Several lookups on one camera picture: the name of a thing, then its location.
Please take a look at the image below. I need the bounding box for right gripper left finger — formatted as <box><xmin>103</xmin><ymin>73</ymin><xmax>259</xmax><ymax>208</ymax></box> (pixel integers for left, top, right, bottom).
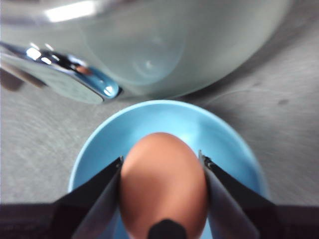
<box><xmin>49</xmin><ymin>156</ymin><xmax>124</xmax><ymax>239</ymax></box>

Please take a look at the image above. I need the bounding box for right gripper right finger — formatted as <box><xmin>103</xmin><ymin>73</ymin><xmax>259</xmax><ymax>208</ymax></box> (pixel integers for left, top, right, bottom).
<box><xmin>198</xmin><ymin>150</ymin><xmax>280</xmax><ymax>239</ymax></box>

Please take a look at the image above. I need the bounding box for brown egg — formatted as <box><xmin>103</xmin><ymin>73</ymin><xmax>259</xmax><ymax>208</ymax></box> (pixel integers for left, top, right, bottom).
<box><xmin>119</xmin><ymin>131</ymin><xmax>209</xmax><ymax>239</ymax></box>

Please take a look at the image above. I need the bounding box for pale green electric steamer pot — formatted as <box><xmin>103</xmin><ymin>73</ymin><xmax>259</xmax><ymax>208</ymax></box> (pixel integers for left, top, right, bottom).
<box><xmin>0</xmin><ymin>0</ymin><xmax>292</xmax><ymax>104</ymax></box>

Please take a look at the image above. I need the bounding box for blue ribbed bowl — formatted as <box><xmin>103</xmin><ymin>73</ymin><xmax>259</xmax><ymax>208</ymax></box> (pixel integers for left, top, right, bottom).
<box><xmin>67</xmin><ymin>99</ymin><xmax>270</xmax><ymax>239</ymax></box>

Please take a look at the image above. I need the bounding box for black rounded mount stub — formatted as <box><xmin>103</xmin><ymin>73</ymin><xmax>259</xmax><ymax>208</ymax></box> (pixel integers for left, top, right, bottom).
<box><xmin>148</xmin><ymin>219</ymin><xmax>186</xmax><ymax>239</ymax></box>

